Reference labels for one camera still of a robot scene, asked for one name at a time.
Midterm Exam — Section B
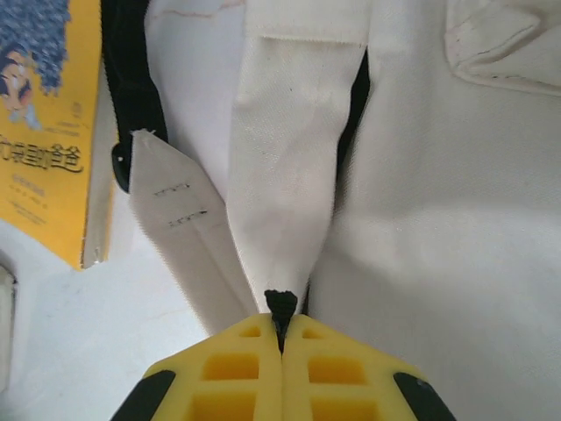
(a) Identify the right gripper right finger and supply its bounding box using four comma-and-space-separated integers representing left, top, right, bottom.
281, 313, 461, 421

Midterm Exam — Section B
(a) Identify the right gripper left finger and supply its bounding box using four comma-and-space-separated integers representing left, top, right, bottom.
116, 313, 287, 421

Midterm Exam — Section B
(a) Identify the yellow paperback book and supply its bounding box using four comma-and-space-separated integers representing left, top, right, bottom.
0, 0, 116, 272

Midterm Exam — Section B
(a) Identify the cream canvas backpack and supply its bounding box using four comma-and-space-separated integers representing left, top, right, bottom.
99, 0, 561, 421

